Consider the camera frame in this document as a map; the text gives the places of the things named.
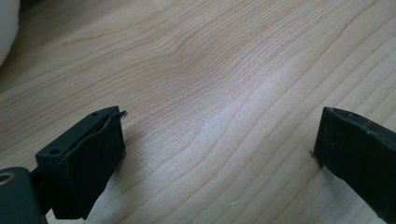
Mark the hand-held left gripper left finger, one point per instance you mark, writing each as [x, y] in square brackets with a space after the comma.
[84, 161]

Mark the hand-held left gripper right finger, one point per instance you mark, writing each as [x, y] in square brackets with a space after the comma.
[358, 149]

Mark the black and white panda plush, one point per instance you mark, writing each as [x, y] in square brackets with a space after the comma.
[7, 28]

